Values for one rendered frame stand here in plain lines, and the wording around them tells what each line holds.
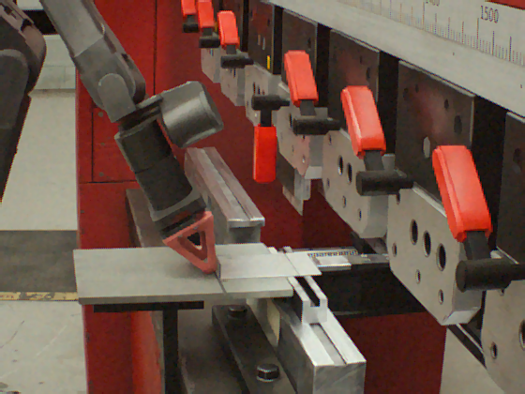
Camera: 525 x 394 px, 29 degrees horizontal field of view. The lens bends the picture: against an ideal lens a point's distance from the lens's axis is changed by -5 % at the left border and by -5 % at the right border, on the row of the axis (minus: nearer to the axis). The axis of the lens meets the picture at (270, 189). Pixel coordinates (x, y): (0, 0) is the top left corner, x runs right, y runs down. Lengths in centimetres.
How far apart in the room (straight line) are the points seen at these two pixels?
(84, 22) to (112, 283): 32
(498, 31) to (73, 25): 75
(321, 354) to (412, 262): 41
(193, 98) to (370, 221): 43
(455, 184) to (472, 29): 11
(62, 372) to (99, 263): 203
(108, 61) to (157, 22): 86
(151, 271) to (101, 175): 86
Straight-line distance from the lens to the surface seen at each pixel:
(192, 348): 141
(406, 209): 78
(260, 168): 114
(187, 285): 128
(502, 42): 62
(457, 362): 352
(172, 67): 213
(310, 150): 106
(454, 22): 69
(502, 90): 62
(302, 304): 124
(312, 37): 105
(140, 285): 128
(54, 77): 843
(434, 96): 72
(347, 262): 136
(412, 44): 77
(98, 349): 230
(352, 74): 91
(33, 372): 338
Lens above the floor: 145
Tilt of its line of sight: 15 degrees down
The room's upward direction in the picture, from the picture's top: 1 degrees clockwise
